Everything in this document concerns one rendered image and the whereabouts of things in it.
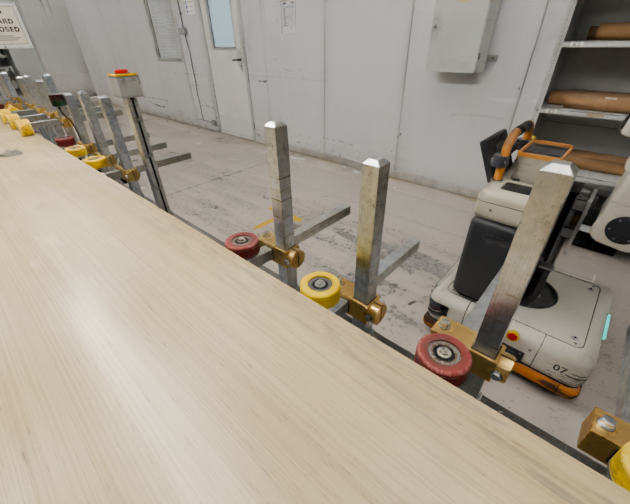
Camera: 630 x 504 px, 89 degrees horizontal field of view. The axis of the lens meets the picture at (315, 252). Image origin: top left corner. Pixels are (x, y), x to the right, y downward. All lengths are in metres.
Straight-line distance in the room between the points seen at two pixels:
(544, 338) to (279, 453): 1.37
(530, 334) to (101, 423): 1.48
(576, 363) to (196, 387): 1.42
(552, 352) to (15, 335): 1.64
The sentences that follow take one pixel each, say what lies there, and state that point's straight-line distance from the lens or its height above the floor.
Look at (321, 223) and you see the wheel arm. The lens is 0.97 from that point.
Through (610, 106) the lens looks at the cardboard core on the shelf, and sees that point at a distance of 2.71.
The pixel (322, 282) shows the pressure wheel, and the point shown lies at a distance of 0.63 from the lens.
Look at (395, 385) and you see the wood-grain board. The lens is 0.50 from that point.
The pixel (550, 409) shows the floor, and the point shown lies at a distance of 1.78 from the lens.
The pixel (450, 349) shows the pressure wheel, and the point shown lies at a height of 0.90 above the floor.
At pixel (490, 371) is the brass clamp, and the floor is 0.84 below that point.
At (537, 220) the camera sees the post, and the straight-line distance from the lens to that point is 0.49.
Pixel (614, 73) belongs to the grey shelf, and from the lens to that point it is 3.10.
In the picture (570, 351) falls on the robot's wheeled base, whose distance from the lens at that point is 1.64.
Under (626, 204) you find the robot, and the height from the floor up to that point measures 0.82.
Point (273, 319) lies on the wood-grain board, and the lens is 0.58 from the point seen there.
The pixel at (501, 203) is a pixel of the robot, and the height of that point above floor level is 0.78.
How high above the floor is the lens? 1.31
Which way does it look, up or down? 34 degrees down
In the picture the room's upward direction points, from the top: 1 degrees counter-clockwise
